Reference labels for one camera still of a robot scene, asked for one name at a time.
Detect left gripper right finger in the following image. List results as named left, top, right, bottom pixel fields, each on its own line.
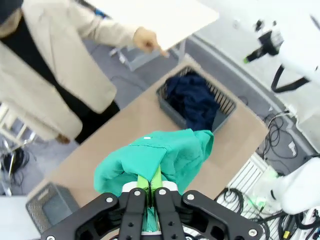
left=150, top=166, right=263, bottom=240

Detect white table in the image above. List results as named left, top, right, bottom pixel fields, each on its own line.
left=84, top=0, right=220, bottom=72

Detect white step stool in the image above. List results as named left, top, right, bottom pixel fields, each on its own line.
left=0, top=103, right=38, bottom=151

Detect person in beige blazer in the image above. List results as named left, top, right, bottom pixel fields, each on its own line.
left=0, top=0, right=141, bottom=146

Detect green drawstring shorts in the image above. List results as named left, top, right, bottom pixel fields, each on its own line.
left=93, top=128, right=215, bottom=235

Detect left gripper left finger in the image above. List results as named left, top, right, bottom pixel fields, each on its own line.
left=39, top=174, right=151, bottom=240

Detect person's left forearm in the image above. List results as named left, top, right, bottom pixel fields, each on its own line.
left=82, top=14, right=141, bottom=48

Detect grey woven plastic basket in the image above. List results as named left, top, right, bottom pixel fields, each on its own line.
left=25, top=181, right=80, bottom=235
left=156, top=65, right=237, bottom=133

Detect person's right forearm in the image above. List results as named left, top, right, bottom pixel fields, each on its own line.
left=32, top=104, right=84, bottom=142

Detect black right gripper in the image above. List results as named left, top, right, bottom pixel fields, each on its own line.
left=243, top=31, right=285, bottom=64

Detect navy blue garment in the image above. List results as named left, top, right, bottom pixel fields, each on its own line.
left=164, top=72, right=213, bottom=111
left=174, top=82, right=221, bottom=132

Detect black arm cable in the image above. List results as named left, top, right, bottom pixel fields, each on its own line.
left=271, top=64, right=312, bottom=94

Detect person's right hand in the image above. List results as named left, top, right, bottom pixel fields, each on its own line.
left=56, top=133, right=71, bottom=145

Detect black coiled cable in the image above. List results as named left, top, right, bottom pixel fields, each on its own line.
left=216, top=187, right=245, bottom=215

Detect black floor cable tangle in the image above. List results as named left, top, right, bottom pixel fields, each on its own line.
left=0, top=148, right=31, bottom=196
left=262, top=109, right=299, bottom=161

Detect person's left hand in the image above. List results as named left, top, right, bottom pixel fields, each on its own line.
left=132, top=26, right=170, bottom=58

